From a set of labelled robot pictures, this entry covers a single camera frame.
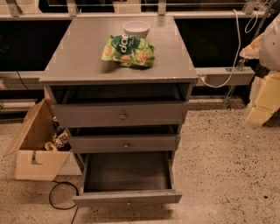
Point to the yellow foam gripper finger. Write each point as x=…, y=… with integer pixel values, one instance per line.
x=264, y=99

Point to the grey bottom drawer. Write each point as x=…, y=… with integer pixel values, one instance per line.
x=127, y=178

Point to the grey drawer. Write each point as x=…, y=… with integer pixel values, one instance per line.
x=127, y=178
x=124, y=143
x=120, y=114

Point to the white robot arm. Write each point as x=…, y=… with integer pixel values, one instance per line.
x=266, y=48

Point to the grey top drawer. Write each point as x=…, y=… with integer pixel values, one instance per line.
x=120, y=114

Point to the grey wooden drawer cabinet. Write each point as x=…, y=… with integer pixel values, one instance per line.
x=78, y=75

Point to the grey middle drawer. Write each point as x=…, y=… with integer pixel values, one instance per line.
x=124, y=143

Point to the metal diagonal support rod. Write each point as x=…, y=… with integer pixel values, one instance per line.
x=269, y=13

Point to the green snack bag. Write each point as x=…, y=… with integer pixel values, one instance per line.
x=129, y=51

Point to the white ceramic bowl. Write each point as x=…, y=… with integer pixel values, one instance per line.
x=137, y=28

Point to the items inside cardboard box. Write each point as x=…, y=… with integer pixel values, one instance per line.
x=59, y=140

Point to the open cardboard box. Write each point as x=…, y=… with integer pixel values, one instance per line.
x=33, y=161

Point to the grey wall shelf rail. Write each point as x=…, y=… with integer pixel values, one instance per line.
x=216, y=76

